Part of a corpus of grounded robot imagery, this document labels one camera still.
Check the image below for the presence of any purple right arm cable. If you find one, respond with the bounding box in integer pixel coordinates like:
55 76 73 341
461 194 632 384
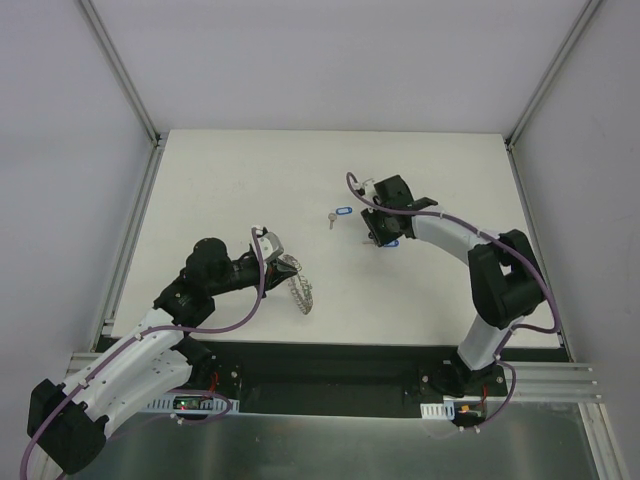
345 171 559 436

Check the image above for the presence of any aluminium frame post left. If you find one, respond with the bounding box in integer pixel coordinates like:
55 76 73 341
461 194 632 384
75 0 162 147

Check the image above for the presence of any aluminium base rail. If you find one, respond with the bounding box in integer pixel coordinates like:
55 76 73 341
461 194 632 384
62 349 601 404

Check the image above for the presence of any metal key organizer ring disc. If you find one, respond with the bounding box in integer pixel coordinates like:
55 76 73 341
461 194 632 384
282 254 314 315

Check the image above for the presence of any right controller board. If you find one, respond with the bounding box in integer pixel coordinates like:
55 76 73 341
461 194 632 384
419 399 487 421

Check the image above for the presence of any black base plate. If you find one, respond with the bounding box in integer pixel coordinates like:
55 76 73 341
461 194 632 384
94 337 574 416

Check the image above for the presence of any aluminium frame post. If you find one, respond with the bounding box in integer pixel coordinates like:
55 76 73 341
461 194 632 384
75 0 162 147
505 0 606 151

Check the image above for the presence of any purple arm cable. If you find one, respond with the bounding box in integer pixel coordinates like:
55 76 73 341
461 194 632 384
345 171 559 436
18 227 274 480

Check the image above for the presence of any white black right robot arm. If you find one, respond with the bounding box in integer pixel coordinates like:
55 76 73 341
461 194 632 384
346 173 551 398

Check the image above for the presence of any left controller board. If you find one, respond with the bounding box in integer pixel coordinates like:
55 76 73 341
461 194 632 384
145 393 240 415

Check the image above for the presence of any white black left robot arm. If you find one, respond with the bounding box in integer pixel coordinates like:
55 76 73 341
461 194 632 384
19 227 297 479

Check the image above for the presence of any aluminium frame post right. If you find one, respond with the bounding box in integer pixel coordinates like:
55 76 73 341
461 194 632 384
505 0 606 151

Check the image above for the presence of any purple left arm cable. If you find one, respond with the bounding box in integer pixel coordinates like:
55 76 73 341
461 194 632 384
18 227 274 480

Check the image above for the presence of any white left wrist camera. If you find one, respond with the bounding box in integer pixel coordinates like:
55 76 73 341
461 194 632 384
252 225 284 264

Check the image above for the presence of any controller board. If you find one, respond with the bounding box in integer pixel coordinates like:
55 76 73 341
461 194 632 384
145 393 240 415
419 399 487 421

